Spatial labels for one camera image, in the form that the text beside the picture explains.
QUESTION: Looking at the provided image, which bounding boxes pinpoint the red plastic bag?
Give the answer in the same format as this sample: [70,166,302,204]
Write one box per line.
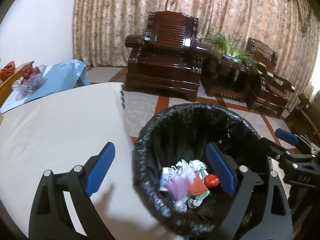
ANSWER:
[204,174,220,188]

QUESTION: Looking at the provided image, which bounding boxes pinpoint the mint green glove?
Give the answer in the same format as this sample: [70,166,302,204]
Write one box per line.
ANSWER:
[181,190,210,209]

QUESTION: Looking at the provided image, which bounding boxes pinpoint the orange foam fruit net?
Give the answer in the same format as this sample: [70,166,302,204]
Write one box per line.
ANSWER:
[188,173,208,196]

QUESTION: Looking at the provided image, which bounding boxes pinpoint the pink face mask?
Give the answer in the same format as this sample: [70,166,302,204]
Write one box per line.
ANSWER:
[164,175,188,200]

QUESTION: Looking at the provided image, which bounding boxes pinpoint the white tissue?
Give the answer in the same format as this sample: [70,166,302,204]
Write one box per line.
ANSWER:
[170,159,208,180]

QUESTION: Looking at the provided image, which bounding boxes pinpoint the blue white paper cup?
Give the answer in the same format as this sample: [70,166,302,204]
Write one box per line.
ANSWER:
[159,167,176,192]

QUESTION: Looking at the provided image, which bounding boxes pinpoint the black lined trash bin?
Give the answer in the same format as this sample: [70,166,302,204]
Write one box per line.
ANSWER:
[132,103,272,239]

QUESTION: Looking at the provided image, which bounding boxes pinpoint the dark wooden armchair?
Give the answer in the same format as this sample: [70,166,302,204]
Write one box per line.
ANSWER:
[246,38,295,118]
[125,11,209,102]

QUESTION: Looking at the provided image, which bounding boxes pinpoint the grey tablecloth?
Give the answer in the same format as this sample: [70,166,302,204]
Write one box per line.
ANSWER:
[1,82,177,239]

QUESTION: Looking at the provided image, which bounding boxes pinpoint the dark wooden side table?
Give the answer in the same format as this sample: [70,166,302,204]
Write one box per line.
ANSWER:
[201,53,255,102]

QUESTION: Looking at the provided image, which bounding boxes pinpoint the green potted plant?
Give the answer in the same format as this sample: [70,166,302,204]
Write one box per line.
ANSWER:
[198,31,262,74]

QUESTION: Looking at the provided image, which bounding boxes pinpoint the glass fruit bowl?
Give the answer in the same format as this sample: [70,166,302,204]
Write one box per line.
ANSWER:
[12,65,47,101]

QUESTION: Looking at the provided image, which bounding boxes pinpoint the light blue tablecloth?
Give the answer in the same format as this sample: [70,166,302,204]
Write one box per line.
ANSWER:
[1,60,90,114]

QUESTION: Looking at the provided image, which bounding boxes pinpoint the red apples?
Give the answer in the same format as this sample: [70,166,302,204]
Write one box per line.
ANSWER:
[20,64,40,85]

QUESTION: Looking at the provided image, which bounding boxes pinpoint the red pumpkin ornament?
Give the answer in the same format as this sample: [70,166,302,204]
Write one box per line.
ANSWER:
[0,61,16,81]

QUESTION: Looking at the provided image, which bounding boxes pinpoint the beige patterned curtain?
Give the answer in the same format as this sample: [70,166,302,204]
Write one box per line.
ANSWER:
[73,0,319,108]

